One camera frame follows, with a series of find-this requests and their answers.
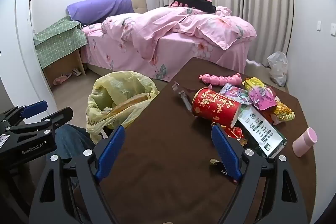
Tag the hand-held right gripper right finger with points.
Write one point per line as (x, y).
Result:
(228, 153)

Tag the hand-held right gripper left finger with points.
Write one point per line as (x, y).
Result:
(110, 153)

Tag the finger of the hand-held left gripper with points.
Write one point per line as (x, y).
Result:
(34, 109)
(59, 119)

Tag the red gold patterned wrapper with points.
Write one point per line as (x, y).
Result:
(236, 134)

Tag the dark green white-label packet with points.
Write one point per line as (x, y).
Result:
(260, 129)

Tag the red paper cup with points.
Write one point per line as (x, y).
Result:
(212, 106)

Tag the silver pink cartoon wrapper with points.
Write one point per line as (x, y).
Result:
(233, 92)

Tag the yellow snack wrapper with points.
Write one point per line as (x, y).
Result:
(260, 98)

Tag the orange snack wrapper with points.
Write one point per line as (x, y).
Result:
(284, 111)

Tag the clear plastic package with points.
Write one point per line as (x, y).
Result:
(183, 98)

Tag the person's jeans leg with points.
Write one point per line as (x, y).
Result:
(71, 137)

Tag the pink slipper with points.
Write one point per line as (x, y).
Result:
(61, 79)

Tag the green checked cloth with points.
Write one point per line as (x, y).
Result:
(57, 40)

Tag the pink caterpillar toy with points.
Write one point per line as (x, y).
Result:
(218, 79)

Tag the pink cylindrical cup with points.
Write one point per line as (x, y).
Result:
(304, 142)

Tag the white plastic bag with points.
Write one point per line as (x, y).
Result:
(278, 69)

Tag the bed with pink floral sheet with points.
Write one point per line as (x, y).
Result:
(178, 48)

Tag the purple pillow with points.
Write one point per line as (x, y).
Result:
(99, 7)

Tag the beige headboard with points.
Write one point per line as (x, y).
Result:
(140, 3)

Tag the pink floral duvet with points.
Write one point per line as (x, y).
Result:
(162, 22)

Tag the black and pink garment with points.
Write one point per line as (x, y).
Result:
(194, 5)

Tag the white wall socket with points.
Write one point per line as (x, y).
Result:
(319, 25)
(333, 29)

